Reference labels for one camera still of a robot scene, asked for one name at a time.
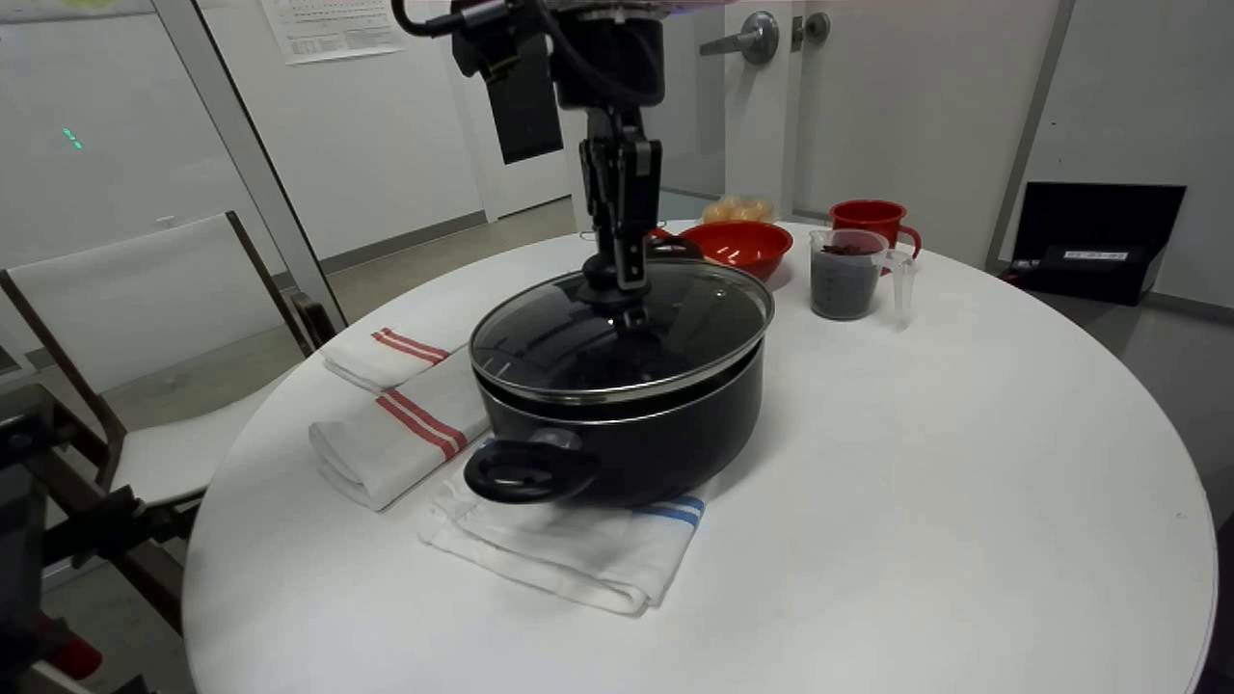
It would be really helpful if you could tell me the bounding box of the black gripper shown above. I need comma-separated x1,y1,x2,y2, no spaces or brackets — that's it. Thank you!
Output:
452,0,667,295

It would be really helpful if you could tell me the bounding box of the glass lid black knob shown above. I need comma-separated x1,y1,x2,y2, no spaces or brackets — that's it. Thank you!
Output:
469,259,774,404

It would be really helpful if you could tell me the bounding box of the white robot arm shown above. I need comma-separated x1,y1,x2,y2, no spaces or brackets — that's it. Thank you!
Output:
389,0,667,295

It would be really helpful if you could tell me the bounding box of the black cooking pot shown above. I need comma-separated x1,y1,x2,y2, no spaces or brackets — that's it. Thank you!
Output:
460,264,779,509

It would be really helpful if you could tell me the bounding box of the beige bread roll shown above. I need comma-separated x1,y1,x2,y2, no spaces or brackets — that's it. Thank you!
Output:
702,196,774,224

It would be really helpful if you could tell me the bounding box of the red bowl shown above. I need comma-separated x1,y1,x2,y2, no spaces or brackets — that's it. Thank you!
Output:
650,222,794,277

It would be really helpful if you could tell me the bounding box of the grey measuring cup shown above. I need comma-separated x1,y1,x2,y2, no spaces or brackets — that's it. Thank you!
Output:
809,228,887,320

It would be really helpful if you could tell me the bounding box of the red mug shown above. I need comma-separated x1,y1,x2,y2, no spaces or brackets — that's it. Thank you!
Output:
829,200,922,255

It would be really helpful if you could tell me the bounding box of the small white shaker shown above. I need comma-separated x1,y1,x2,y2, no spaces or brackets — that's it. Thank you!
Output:
889,252,919,327

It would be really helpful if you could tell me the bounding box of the red striped white towel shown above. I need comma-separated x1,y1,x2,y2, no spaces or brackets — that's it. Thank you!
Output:
308,302,486,515

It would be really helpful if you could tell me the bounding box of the blue striped white towel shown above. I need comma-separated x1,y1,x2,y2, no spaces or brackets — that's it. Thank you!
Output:
416,470,706,616

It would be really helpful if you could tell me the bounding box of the white chair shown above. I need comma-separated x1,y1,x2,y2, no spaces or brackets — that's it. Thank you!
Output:
0,214,311,504

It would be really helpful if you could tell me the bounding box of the black laptop case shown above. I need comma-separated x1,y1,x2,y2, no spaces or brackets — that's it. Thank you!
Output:
1004,182,1188,305

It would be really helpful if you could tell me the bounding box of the black tripod stand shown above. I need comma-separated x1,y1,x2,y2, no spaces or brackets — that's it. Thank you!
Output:
0,364,192,694

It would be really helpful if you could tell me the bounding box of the silver door lever handle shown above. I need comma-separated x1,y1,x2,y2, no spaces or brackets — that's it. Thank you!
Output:
698,13,779,65

